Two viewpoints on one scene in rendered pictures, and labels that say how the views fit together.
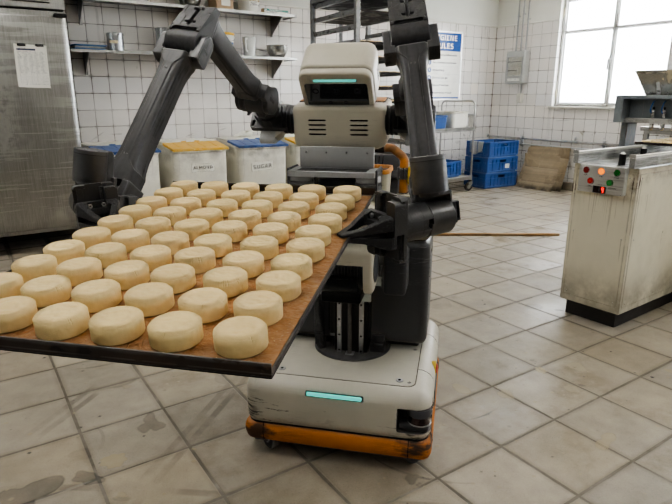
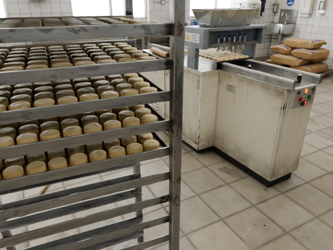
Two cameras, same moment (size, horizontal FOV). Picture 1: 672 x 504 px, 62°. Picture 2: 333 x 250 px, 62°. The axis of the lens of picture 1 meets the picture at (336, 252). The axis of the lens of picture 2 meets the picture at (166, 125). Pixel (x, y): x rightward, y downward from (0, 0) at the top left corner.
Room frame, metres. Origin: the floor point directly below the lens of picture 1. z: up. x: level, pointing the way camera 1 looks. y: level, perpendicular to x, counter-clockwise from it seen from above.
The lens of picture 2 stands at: (3.60, 0.61, 1.39)
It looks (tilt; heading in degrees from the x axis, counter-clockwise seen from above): 24 degrees down; 275
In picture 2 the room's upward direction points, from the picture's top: straight up
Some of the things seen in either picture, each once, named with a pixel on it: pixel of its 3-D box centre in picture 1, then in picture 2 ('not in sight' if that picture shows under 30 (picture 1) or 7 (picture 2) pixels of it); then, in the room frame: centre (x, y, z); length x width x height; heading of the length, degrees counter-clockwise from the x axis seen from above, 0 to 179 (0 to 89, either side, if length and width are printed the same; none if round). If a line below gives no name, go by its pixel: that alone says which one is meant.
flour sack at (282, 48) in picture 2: not in sight; (288, 48); (1.62, -5.51, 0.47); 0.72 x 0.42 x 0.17; 34
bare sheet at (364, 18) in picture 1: (362, 18); not in sight; (4.02, -0.18, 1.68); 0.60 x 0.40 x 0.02; 28
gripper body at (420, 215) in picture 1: (403, 223); not in sight; (0.84, -0.10, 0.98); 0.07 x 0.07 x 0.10; 33
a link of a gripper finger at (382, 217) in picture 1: (365, 238); not in sight; (0.80, -0.04, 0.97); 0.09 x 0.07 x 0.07; 123
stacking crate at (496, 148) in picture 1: (492, 148); not in sight; (7.59, -2.10, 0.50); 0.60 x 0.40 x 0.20; 126
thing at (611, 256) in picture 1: (629, 231); (257, 120); (3.03, -1.64, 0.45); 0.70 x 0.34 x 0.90; 126
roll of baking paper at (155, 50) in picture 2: not in sight; (160, 52); (3.96, -2.43, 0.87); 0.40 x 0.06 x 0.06; 120
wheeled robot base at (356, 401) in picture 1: (352, 373); not in sight; (1.92, -0.06, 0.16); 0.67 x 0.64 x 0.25; 168
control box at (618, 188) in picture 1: (602, 179); (303, 95); (2.81, -1.34, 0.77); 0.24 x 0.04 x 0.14; 36
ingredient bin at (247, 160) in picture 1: (252, 175); not in sight; (5.82, 0.87, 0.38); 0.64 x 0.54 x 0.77; 33
